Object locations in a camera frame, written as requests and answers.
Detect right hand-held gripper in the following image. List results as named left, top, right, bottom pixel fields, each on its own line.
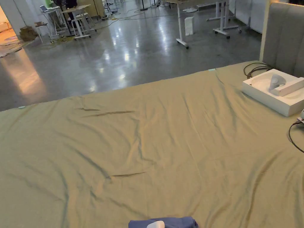
left=146, top=220, right=165, bottom=228

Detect dark blue shirt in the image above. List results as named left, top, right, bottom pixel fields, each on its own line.
left=128, top=216, right=200, bottom=228

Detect bed with beige sheet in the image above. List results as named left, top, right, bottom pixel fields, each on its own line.
left=0, top=60, right=304, bottom=228

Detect white open carton tray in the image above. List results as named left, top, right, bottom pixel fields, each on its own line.
left=242, top=69, right=304, bottom=117

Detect grey hand controller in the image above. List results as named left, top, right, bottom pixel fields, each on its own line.
left=268, top=74, right=286, bottom=92

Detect long white cardboard box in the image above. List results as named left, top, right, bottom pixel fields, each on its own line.
left=272, top=78, right=304, bottom=97

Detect white-legged table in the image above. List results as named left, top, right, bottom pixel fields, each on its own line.
left=166, top=0, right=236, bottom=50
left=206, top=0, right=243, bottom=39

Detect white upright box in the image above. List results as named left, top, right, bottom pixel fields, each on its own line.
left=184, top=16, right=195, bottom=36

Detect white stool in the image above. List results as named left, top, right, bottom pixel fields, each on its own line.
left=71, top=18, right=90, bottom=38

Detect wooden-top table on castors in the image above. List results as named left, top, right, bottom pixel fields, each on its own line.
left=59, top=4, right=96, bottom=40

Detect grey padded headboard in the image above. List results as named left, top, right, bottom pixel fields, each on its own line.
left=260, top=2, right=304, bottom=79

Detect brown cartons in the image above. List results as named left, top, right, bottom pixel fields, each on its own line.
left=19, top=22, right=48, bottom=42

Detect table with laptop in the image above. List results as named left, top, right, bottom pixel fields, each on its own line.
left=38, top=4, right=63, bottom=44

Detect black cable with plug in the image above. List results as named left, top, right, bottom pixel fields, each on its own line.
left=288, top=120, right=304, bottom=153

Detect coiled black cable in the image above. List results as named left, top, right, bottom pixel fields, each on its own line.
left=243, top=61, right=272, bottom=80

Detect yellow cable on floor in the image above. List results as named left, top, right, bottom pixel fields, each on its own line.
left=48, top=7, right=148, bottom=44

